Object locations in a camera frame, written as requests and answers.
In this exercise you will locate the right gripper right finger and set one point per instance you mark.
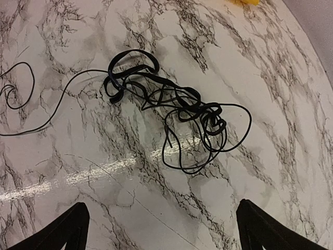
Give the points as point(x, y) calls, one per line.
point(258, 230)

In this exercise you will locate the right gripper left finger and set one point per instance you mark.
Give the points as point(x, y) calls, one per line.
point(68, 231)

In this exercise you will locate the yellow bin far right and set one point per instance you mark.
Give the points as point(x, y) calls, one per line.
point(248, 2)

